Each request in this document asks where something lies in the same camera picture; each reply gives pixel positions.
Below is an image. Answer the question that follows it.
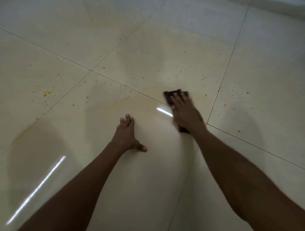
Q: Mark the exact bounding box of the dark brown cleaning cloth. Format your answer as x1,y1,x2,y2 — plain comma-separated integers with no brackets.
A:
163,89,191,134

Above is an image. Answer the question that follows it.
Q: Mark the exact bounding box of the person's left forearm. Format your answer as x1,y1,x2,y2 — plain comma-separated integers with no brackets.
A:
18,142,124,231

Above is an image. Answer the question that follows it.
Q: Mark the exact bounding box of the person's right hand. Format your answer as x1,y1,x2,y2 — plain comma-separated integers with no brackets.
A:
170,92,207,134

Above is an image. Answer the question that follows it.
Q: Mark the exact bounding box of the person's left hand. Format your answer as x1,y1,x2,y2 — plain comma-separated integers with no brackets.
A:
111,114,148,154

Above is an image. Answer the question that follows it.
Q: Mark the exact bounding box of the person's right forearm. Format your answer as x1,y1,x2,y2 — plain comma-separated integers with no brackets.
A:
193,126,305,231

